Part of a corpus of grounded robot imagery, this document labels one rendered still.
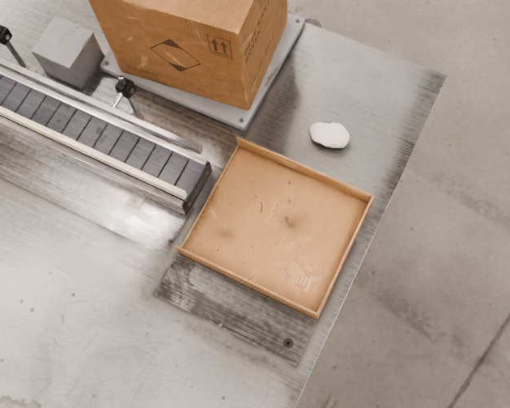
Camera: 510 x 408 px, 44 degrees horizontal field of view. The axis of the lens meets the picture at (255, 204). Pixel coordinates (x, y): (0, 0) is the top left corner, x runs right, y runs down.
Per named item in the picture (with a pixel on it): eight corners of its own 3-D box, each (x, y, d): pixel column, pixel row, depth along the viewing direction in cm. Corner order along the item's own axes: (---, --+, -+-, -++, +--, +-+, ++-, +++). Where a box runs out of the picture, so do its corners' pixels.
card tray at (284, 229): (177, 252, 126) (174, 246, 122) (238, 144, 133) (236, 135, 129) (316, 320, 119) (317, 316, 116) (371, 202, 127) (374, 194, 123)
